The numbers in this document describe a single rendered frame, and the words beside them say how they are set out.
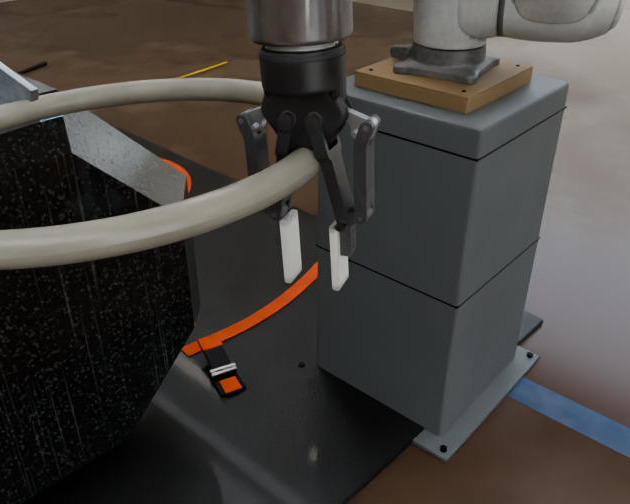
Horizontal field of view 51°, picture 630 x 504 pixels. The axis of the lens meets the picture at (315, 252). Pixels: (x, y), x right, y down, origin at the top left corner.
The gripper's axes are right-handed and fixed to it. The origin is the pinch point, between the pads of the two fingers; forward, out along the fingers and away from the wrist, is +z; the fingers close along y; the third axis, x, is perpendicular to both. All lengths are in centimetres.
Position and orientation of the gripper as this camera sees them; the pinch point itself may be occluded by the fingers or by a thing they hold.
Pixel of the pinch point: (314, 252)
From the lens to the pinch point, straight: 66.7
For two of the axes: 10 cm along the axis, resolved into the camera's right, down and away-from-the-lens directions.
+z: 0.6, 8.9, 4.6
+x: -3.7, 4.5, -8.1
